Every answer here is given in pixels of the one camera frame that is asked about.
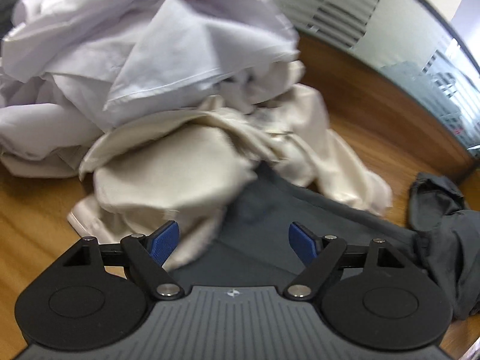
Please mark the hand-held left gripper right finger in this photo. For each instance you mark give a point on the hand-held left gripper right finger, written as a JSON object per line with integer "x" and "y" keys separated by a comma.
{"x": 302, "y": 243}

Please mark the white shirt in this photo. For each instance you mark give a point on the white shirt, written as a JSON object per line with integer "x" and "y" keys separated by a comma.
{"x": 150, "y": 26}

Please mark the glass and wood desk partition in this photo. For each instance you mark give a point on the glass and wood desk partition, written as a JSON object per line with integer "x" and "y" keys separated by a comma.
{"x": 375, "y": 93}

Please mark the cream garment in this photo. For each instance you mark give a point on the cream garment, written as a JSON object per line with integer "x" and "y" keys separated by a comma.
{"x": 168, "y": 180}

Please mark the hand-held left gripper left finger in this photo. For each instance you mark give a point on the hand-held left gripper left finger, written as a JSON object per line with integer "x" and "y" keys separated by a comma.
{"x": 165, "y": 242}

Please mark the dark grey pants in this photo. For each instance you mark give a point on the dark grey pants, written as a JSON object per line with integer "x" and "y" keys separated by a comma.
{"x": 262, "y": 210}

